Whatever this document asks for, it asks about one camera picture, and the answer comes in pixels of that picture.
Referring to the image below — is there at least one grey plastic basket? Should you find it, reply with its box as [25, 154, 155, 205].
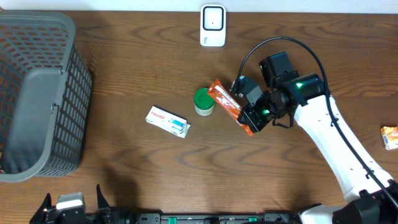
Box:
[1, 11, 93, 182]

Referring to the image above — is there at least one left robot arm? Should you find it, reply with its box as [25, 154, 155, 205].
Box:
[29, 185, 136, 224]

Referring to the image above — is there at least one green lid jar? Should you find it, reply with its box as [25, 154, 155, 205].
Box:
[194, 88, 215, 116]

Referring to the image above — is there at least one red Top chocolate bar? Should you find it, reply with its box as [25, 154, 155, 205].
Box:
[207, 79, 254, 136]

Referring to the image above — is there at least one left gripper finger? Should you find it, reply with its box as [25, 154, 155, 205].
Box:
[29, 193, 52, 224]
[96, 184, 111, 224]

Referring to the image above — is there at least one small orange box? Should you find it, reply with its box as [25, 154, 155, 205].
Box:
[380, 126, 398, 150]

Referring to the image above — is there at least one right black cable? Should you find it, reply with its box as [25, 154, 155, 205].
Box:
[236, 36, 398, 209]

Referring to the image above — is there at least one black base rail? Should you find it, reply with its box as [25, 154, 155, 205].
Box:
[134, 212, 301, 224]

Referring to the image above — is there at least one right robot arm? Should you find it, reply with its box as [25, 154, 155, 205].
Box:
[234, 52, 397, 223]

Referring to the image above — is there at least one white Panadol box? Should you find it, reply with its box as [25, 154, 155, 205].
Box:
[146, 106, 190, 138]

